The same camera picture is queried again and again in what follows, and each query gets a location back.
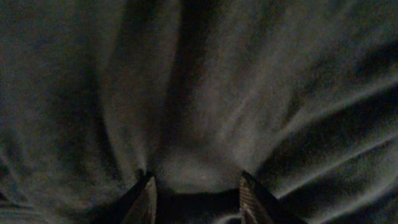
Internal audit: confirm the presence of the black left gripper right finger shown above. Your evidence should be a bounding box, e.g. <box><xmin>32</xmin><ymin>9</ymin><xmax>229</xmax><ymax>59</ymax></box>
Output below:
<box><xmin>239</xmin><ymin>172</ymin><xmax>307</xmax><ymax>224</ymax></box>

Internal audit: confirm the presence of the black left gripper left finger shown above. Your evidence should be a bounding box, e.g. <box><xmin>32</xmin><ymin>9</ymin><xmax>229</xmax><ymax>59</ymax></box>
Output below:
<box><xmin>93</xmin><ymin>173</ymin><xmax>157</xmax><ymax>224</ymax></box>

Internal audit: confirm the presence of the dark teal t-shirt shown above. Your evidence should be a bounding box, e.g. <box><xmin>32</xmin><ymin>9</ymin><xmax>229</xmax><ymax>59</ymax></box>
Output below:
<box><xmin>1</xmin><ymin>1</ymin><xmax>397</xmax><ymax>223</ymax></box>

